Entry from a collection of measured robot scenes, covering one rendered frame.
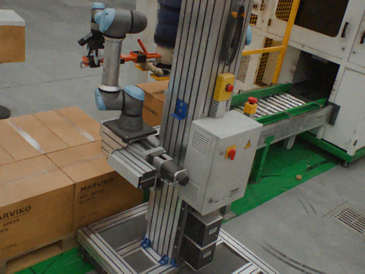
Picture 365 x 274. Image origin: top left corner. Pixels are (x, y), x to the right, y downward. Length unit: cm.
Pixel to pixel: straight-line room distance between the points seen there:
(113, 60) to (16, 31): 229
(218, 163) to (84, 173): 108
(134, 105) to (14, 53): 233
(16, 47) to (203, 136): 272
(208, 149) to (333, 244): 190
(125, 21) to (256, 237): 206
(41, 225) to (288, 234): 193
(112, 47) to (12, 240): 133
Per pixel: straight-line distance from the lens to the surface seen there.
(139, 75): 436
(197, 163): 226
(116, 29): 221
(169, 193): 258
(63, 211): 294
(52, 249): 316
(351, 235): 400
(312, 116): 457
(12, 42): 449
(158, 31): 303
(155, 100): 318
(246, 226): 364
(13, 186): 283
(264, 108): 453
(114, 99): 234
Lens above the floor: 216
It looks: 27 degrees down
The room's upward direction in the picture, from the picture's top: 10 degrees clockwise
